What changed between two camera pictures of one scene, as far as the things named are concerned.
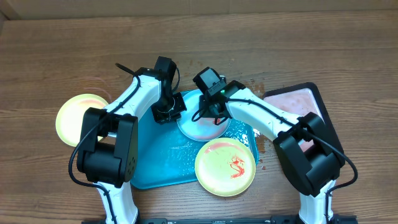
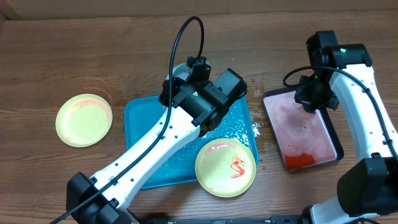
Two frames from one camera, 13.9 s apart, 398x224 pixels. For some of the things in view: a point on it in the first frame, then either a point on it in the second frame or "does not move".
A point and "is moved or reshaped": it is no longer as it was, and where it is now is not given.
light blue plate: x=204 y=129 is moved or reshaped
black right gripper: x=206 y=111 -> x=303 y=98
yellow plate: x=225 y=167 does not move
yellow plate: x=69 y=118 does not move
